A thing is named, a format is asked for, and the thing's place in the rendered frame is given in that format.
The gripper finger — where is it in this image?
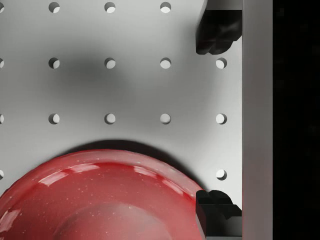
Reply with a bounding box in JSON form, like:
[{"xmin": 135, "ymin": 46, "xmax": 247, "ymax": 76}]
[
  {"xmin": 195, "ymin": 9, "xmax": 243, "ymax": 55},
  {"xmin": 195, "ymin": 189, "xmax": 243, "ymax": 238}
]

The red plate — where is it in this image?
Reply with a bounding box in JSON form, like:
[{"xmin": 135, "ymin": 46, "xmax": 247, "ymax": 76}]
[{"xmin": 0, "ymin": 149, "xmax": 208, "ymax": 240}]

